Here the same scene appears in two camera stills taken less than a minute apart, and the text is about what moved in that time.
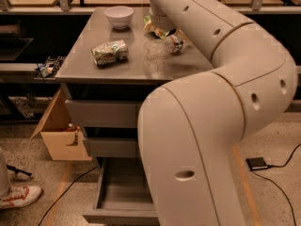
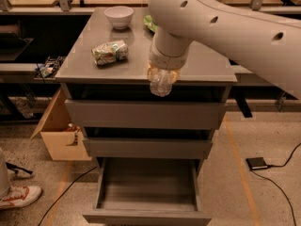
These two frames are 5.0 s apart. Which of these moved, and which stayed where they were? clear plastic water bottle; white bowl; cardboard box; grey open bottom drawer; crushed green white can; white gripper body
Moved: white gripper body; clear plastic water bottle
Stayed: crushed green white can; grey open bottom drawer; cardboard box; white bowl
